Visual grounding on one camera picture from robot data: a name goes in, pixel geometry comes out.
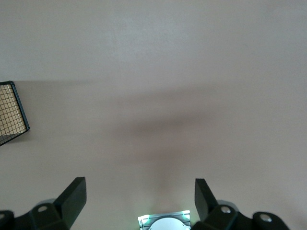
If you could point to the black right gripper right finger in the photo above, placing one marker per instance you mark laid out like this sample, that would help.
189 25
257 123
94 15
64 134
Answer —
208 213

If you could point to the wooden board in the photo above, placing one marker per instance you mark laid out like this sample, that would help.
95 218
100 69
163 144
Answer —
9 107

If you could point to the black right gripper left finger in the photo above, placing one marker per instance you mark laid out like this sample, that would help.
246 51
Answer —
69 206

